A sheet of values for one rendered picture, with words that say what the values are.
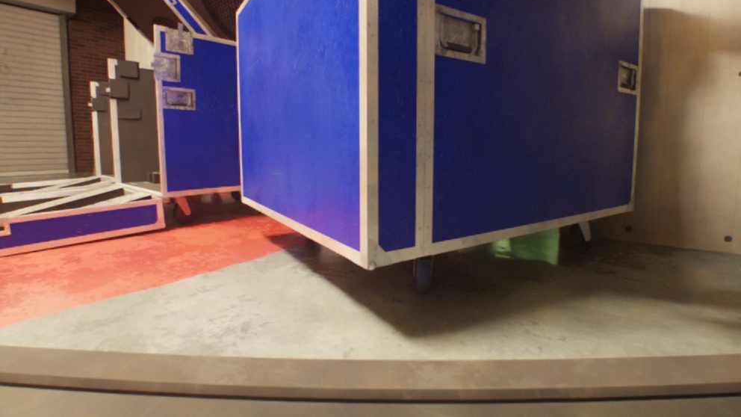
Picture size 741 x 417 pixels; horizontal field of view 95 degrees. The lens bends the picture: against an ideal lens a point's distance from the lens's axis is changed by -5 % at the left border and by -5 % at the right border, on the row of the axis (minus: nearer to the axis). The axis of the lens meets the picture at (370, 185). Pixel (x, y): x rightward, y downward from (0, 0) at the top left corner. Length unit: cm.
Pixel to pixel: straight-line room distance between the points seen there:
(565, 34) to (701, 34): 78
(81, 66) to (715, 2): 809
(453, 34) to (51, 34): 757
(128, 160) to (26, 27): 545
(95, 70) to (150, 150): 550
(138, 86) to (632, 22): 266
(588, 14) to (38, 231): 208
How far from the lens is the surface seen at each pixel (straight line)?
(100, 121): 377
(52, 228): 186
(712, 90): 184
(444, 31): 84
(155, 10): 358
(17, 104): 779
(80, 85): 811
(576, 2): 126
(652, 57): 185
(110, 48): 838
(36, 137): 778
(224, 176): 205
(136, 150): 279
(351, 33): 75
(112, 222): 189
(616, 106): 145
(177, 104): 196
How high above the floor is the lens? 39
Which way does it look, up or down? 6 degrees down
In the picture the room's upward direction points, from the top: straight up
